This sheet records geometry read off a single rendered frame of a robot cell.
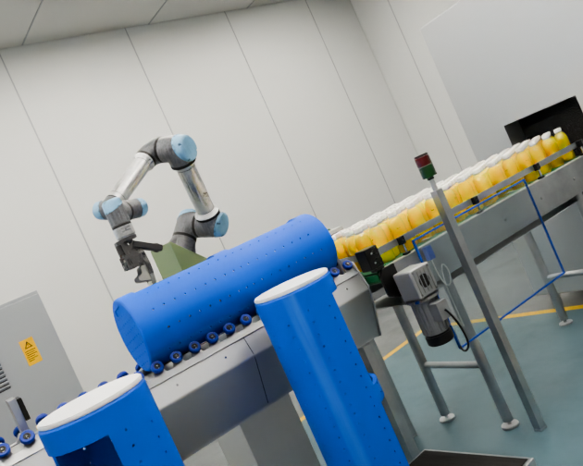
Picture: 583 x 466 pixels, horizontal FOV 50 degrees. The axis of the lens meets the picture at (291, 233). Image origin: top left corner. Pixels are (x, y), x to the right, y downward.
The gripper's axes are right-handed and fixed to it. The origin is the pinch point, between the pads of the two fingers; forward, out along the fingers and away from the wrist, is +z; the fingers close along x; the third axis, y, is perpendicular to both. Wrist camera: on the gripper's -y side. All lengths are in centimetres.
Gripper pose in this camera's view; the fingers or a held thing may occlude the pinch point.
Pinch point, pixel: (154, 283)
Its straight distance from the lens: 240.5
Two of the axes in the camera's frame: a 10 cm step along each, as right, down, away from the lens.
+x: 4.8, -1.9, -8.6
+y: -7.8, 3.6, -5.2
